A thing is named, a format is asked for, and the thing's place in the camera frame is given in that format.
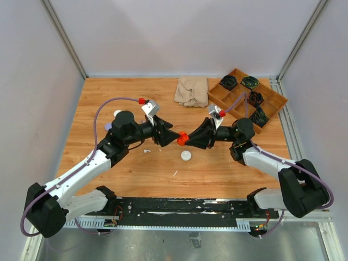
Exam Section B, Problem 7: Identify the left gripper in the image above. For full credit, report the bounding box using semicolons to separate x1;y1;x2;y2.
125;114;181;147

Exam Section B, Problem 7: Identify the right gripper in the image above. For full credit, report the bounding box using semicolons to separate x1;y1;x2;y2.
184;117;239;150

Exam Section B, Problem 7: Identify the orange round case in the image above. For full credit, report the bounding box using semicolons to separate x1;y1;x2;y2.
177;132;190;146

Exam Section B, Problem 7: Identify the white earbud charging case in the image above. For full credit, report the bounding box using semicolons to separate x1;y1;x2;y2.
181;150;192;161

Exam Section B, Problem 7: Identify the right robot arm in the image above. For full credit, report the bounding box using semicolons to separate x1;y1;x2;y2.
180;117;334;218

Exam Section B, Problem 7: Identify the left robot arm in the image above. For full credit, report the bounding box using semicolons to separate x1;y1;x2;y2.
21;111;179;238

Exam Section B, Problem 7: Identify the white round case far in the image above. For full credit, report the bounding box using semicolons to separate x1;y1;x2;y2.
113;110;121;117

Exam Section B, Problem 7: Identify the purple round case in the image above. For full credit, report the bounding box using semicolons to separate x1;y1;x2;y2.
105;122;112;132

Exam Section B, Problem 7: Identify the beige folded cloth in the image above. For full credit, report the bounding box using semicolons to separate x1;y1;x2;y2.
173;76;208;108

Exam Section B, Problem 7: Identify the dark rolled sock bottom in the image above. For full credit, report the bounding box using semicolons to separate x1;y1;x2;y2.
249;106;269;128

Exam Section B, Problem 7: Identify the dark rolled sock top-left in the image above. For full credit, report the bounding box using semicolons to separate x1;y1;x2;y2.
219;75;238;91

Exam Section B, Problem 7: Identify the dark rolled sock middle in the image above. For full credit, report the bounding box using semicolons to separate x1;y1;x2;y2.
246;91;264;108

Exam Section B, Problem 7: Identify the wooden compartment tray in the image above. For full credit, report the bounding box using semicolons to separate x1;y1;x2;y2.
208;69;288;134

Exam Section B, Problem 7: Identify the dark rolled sock top-right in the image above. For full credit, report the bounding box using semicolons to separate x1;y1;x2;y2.
241;76;259;91

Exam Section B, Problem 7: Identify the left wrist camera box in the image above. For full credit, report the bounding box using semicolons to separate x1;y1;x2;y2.
141;100;160;126

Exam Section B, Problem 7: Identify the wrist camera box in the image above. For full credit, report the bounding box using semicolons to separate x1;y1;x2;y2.
141;100;160;126
208;104;224;130

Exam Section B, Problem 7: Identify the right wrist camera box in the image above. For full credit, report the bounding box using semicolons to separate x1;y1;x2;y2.
208;104;224;130

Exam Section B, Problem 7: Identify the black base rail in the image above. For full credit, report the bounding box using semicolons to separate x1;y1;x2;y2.
78;196;278;229

